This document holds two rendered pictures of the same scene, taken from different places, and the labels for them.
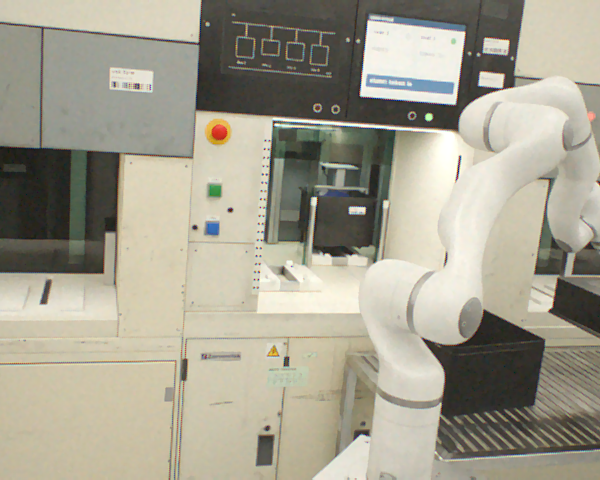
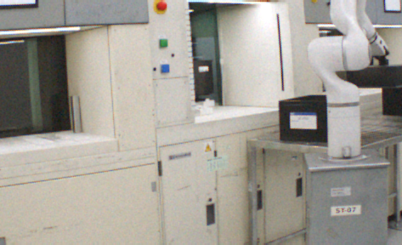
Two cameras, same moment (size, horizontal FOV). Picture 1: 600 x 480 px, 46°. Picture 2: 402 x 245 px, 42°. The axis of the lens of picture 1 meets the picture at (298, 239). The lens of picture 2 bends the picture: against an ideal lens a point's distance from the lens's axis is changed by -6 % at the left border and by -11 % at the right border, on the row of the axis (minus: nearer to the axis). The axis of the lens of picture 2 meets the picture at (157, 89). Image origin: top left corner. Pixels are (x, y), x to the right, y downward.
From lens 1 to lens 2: 1.01 m
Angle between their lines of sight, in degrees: 19
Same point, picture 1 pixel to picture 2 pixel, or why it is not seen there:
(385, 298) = (328, 53)
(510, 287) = (314, 88)
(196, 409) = (170, 194)
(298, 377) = (223, 162)
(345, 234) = (199, 86)
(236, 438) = (194, 209)
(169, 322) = (148, 136)
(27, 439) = (76, 229)
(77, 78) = not seen: outside the picture
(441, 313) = (360, 49)
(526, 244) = not seen: hidden behind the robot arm
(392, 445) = (346, 129)
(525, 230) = not seen: hidden behind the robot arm
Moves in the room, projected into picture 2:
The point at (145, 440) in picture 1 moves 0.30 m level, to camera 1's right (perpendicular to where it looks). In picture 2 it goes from (144, 219) to (213, 209)
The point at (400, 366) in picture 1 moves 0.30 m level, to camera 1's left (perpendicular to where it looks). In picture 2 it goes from (342, 86) to (268, 94)
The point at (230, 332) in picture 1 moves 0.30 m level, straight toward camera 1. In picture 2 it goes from (183, 139) to (217, 146)
